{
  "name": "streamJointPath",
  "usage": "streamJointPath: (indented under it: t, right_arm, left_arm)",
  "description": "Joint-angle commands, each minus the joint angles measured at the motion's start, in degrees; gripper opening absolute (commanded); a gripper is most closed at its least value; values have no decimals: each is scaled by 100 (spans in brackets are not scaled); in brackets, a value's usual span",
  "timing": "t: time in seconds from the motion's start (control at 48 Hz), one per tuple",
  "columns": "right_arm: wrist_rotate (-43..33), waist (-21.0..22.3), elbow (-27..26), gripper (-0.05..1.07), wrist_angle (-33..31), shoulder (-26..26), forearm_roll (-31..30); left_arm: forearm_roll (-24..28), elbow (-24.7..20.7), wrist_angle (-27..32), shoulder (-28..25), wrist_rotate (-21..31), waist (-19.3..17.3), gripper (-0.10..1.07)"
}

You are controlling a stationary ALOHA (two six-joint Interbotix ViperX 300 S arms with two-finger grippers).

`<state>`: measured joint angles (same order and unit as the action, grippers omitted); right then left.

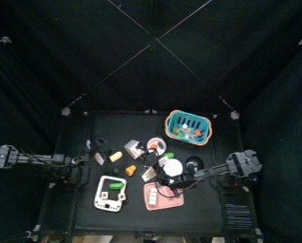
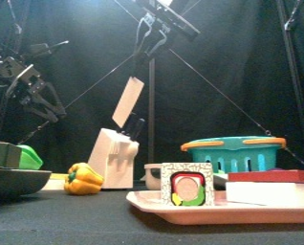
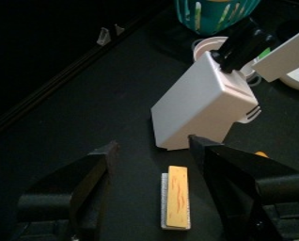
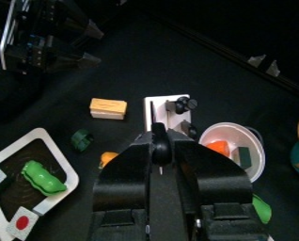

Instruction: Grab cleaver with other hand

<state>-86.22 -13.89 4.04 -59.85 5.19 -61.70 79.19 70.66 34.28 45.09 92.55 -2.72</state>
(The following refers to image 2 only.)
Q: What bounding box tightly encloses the toy cleaver with black handle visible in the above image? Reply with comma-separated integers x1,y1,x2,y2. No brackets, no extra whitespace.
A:
110,52,145,129

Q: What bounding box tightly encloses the green toy food piece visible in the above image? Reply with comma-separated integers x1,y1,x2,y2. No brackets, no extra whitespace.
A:
14,145,45,171

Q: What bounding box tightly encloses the dark toy box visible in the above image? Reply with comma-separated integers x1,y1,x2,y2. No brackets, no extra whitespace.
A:
0,141,22,168

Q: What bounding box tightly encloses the white toy knife block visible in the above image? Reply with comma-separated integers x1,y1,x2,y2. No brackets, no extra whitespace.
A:
86,127,140,190

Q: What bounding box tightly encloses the toy butter block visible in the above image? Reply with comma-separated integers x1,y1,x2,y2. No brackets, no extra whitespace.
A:
42,172,72,191

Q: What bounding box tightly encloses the yellow toy bell pepper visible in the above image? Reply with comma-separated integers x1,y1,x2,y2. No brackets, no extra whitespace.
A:
62,162,105,196

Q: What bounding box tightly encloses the white toy bowl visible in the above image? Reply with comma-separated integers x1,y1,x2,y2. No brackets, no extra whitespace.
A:
142,163,164,191

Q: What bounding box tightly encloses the patterned box with food picture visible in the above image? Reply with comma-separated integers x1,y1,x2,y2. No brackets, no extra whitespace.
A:
160,162,216,208

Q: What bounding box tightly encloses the pink serving tray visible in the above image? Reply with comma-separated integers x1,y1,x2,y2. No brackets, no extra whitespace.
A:
125,189,304,226

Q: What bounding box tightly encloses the red and white box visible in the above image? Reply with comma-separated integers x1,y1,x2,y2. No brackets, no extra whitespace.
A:
225,169,304,207

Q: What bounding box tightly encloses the diagonal brace wire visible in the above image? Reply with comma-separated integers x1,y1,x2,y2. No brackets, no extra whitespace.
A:
16,55,137,146
168,48,304,175

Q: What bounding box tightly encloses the black-handled toy knife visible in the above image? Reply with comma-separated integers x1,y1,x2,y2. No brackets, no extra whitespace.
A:
120,113,137,136
126,115,141,138
130,118,146,142

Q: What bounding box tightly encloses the vertical metal frame pole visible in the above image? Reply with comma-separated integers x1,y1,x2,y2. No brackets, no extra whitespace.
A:
146,56,157,165

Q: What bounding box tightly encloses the slanted black frame pole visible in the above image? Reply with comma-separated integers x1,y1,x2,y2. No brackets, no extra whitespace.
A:
273,0,304,161

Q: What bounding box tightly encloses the teal basket with orange handles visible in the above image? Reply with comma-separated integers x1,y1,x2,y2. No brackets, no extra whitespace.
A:
180,136,288,175

